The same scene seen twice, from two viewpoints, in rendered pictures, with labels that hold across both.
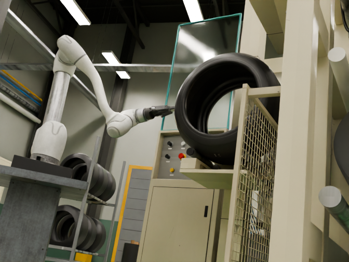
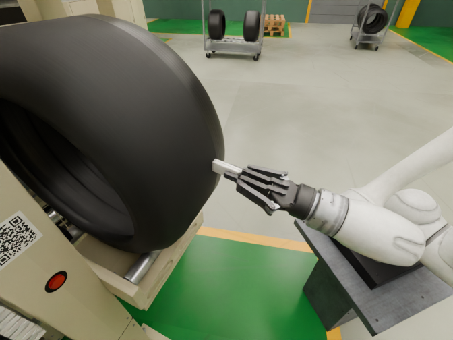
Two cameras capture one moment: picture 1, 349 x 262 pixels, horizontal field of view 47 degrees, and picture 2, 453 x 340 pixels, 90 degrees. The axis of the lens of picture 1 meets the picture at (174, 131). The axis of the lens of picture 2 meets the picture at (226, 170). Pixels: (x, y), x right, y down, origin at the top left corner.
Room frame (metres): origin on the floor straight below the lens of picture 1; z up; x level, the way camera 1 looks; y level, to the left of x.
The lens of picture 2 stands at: (2.64, -0.04, 1.56)
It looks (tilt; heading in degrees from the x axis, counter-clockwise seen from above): 41 degrees down; 173
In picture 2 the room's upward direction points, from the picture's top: straight up
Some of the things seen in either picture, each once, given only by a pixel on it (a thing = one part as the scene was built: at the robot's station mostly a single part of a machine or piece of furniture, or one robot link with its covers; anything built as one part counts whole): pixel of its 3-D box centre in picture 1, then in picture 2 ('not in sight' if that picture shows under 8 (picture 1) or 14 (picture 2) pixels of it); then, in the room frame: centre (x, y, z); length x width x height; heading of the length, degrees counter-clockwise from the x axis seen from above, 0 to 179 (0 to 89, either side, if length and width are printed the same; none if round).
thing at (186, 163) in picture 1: (202, 172); (166, 247); (2.20, -0.19, 0.83); 0.36 x 0.09 x 0.06; 148
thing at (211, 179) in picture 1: (225, 179); (137, 239); (2.12, -0.31, 0.80); 0.37 x 0.36 x 0.02; 58
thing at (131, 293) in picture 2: (238, 170); (87, 268); (2.27, -0.40, 0.90); 0.40 x 0.03 x 0.10; 58
